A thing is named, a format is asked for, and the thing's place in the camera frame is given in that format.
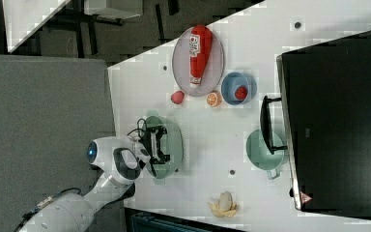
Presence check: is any grey round plate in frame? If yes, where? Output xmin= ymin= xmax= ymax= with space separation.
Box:
xmin=172 ymin=29 xmax=224 ymax=97

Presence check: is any small red toy strawberry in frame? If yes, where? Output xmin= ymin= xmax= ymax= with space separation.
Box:
xmin=234 ymin=86 xmax=248 ymax=101

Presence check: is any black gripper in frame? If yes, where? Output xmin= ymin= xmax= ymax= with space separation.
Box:
xmin=141 ymin=126 xmax=169 ymax=164

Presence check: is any red plush ketchup bottle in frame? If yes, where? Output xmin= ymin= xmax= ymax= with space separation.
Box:
xmin=188 ymin=25 xmax=213 ymax=88

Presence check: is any pink plush strawberry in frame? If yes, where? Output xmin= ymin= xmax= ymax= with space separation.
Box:
xmin=171 ymin=91 xmax=185 ymax=104

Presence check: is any green oval strainer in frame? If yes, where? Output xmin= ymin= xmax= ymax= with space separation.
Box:
xmin=141 ymin=111 xmax=184 ymax=185

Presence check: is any peeled toy banana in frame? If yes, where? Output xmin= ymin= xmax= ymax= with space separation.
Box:
xmin=208 ymin=191 xmax=237 ymax=218

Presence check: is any silver toaster oven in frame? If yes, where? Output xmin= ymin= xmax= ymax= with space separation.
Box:
xmin=260 ymin=30 xmax=371 ymax=220

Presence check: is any toy orange slice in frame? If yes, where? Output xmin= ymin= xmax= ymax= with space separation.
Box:
xmin=206 ymin=91 xmax=222 ymax=107

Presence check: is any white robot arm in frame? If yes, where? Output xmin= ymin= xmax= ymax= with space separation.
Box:
xmin=14 ymin=126 xmax=167 ymax=232

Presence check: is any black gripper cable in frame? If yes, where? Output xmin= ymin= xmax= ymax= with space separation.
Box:
xmin=127 ymin=117 xmax=149 ymax=138

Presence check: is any green cup with handle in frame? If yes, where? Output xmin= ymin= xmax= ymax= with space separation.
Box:
xmin=245 ymin=130 xmax=285 ymax=180

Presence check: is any blue bowl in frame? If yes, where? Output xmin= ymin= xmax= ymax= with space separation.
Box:
xmin=221 ymin=72 xmax=257 ymax=105

